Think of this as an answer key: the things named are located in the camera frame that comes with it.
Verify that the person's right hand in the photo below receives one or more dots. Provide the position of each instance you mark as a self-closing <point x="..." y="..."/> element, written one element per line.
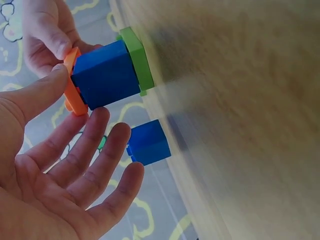
<point x="42" y="37"/>

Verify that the large blue toy block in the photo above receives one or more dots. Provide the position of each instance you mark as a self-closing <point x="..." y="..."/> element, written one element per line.
<point x="105" y="75"/>

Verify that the orange toy block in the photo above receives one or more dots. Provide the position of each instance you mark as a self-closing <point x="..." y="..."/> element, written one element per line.
<point x="72" y="97"/>

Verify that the small blue toy block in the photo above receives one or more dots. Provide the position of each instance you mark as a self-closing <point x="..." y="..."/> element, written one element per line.
<point x="150" y="142"/>

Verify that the person's left hand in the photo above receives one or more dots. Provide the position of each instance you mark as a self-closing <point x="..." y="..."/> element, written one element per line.
<point x="37" y="195"/>

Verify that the green flat toy block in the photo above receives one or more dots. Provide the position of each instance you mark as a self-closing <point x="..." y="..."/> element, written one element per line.
<point x="140" y="60"/>

